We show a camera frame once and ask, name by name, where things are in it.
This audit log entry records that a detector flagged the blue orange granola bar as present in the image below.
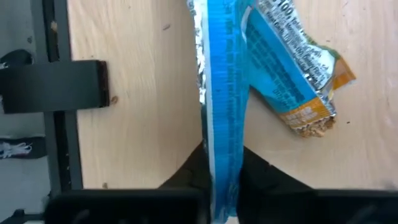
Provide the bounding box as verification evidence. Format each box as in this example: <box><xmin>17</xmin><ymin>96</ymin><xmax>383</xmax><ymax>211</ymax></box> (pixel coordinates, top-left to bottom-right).
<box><xmin>242</xmin><ymin>0</ymin><xmax>357</xmax><ymax>138</ymax></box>

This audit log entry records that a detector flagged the black floor item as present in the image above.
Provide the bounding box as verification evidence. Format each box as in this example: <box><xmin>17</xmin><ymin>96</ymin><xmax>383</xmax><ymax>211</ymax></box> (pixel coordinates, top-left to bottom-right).
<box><xmin>0</xmin><ymin>49</ymin><xmax>34</xmax><ymax>68</ymax></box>

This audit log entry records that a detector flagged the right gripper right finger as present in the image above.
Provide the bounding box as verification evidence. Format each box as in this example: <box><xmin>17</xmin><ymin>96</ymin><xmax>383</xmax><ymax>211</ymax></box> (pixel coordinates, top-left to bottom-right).
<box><xmin>238</xmin><ymin>146</ymin><xmax>398</xmax><ymax>224</ymax></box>

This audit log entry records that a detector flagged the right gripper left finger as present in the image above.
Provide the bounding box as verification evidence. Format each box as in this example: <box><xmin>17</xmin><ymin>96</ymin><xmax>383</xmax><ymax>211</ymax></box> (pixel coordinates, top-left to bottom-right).
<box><xmin>46</xmin><ymin>141</ymin><xmax>213</xmax><ymax>224</ymax></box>

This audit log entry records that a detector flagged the black table clamp bracket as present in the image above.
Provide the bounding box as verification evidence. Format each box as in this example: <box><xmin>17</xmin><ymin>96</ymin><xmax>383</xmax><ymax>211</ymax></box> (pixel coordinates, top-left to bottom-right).
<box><xmin>0</xmin><ymin>60</ymin><xmax>110</xmax><ymax>114</ymax></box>

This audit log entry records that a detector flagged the black item with white marks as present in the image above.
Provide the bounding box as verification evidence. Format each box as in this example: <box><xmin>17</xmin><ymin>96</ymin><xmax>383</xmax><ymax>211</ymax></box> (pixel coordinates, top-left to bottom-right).
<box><xmin>0</xmin><ymin>135</ymin><xmax>47</xmax><ymax>160</ymax></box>

